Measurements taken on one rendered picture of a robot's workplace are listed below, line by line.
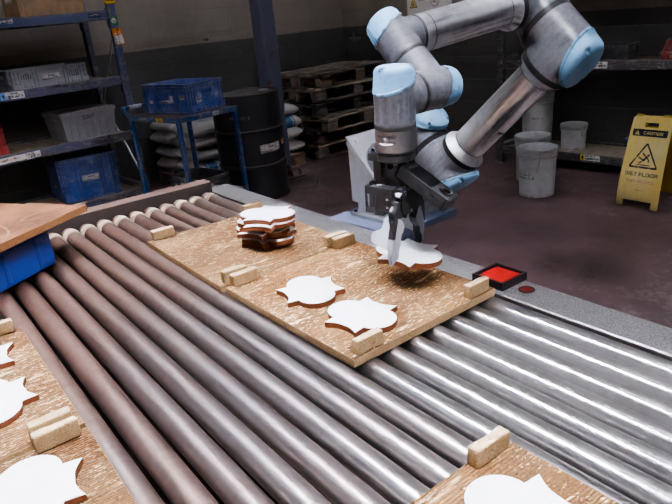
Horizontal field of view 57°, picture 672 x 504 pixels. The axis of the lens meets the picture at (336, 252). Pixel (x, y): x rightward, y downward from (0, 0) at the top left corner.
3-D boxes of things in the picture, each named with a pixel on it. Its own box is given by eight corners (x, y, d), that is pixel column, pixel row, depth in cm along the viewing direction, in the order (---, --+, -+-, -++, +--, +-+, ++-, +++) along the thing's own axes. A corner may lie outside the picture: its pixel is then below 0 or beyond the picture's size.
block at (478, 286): (483, 287, 117) (483, 273, 116) (490, 290, 116) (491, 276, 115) (462, 297, 114) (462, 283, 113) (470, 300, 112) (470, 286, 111)
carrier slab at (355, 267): (355, 246, 147) (354, 240, 147) (495, 295, 117) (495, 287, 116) (226, 294, 128) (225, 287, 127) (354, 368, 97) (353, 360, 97)
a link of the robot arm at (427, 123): (409, 121, 177) (433, 88, 166) (435, 158, 173) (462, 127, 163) (379, 129, 170) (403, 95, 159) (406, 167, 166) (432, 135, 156)
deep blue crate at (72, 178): (107, 184, 570) (98, 144, 556) (124, 192, 539) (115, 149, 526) (51, 197, 542) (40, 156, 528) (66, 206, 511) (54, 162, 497)
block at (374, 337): (378, 339, 102) (377, 325, 101) (386, 343, 101) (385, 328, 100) (350, 353, 99) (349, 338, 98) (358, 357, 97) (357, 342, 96)
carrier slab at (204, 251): (264, 213, 179) (263, 208, 178) (352, 246, 147) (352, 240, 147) (148, 247, 160) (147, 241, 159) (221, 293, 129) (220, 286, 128)
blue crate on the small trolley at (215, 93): (180, 105, 489) (176, 78, 482) (227, 105, 463) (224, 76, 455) (143, 114, 460) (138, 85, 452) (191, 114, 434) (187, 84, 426)
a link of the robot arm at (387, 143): (423, 125, 113) (401, 134, 107) (424, 149, 115) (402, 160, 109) (388, 122, 117) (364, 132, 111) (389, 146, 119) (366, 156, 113)
